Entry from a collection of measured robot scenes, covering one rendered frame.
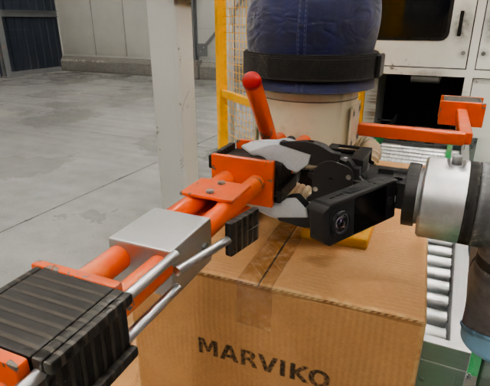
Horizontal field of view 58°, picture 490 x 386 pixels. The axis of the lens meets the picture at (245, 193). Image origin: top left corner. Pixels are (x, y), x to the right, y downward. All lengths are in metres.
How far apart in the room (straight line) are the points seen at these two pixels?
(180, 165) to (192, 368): 1.59
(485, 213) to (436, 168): 0.06
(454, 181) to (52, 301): 0.38
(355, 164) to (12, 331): 0.38
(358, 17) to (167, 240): 0.46
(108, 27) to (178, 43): 11.21
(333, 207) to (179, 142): 1.77
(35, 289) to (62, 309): 0.03
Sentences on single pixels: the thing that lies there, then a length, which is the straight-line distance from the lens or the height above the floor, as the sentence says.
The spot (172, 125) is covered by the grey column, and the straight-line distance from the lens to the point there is 2.17.
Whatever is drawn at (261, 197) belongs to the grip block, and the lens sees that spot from 0.53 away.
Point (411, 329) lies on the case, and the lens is 0.55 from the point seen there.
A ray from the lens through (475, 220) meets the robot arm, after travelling 0.49.
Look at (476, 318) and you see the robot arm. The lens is 0.56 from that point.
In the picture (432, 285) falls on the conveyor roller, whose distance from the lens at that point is 1.66.
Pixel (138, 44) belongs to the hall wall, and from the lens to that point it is 12.66.
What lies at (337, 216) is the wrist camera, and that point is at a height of 1.20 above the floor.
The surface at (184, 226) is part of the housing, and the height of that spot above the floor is 1.21.
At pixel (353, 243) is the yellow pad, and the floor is 1.08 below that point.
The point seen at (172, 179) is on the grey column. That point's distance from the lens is 2.25.
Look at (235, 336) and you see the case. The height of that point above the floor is 0.98.
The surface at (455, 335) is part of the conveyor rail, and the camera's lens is 1.36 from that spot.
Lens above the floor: 1.38
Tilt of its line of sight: 21 degrees down
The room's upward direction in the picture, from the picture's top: straight up
